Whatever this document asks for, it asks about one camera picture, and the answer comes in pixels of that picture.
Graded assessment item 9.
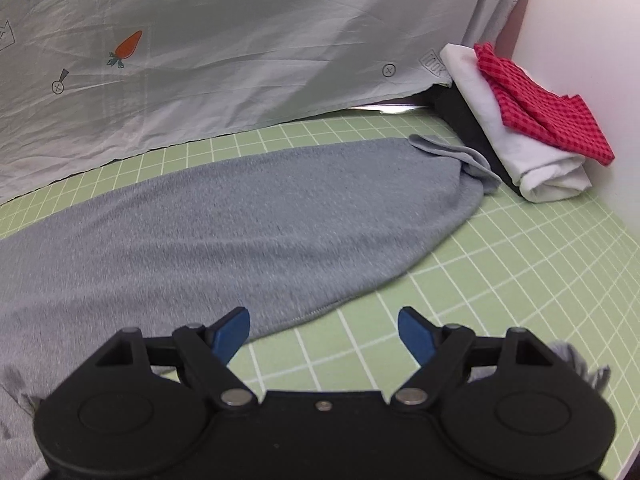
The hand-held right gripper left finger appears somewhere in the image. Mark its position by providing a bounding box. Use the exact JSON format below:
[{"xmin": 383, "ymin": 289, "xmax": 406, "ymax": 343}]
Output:
[{"xmin": 93, "ymin": 306, "xmax": 254, "ymax": 408}]

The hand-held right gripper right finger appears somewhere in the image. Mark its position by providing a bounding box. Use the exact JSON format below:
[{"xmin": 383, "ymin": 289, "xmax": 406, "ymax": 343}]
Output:
[{"xmin": 392, "ymin": 305, "xmax": 557, "ymax": 407}]

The grey knit garment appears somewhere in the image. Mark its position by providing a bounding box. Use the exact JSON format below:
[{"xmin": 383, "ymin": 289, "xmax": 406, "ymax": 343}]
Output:
[{"xmin": 0, "ymin": 134, "xmax": 612, "ymax": 480}]

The green grid cutting mat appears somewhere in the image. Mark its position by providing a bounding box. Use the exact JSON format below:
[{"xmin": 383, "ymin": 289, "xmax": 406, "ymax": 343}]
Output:
[{"xmin": 0, "ymin": 108, "xmax": 640, "ymax": 480}]

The black folded garment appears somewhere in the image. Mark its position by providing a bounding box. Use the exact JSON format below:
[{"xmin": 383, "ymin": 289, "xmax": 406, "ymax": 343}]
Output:
[{"xmin": 419, "ymin": 84, "xmax": 522, "ymax": 194}]

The white folded garment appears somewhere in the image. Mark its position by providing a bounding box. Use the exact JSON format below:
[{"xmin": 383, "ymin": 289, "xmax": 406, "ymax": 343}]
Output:
[{"xmin": 439, "ymin": 44, "xmax": 592, "ymax": 204}]

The red checked folded cloth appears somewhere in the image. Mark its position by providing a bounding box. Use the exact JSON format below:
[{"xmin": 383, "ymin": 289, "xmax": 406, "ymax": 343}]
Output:
[{"xmin": 473, "ymin": 43, "xmax": 615, "ymax": 166}]

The carrot printed grey sheet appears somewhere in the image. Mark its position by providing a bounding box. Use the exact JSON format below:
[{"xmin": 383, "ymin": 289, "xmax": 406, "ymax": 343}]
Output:
[{"xmin": 0, "ymin": 0, "xmax": 532, "ymax": 205}]

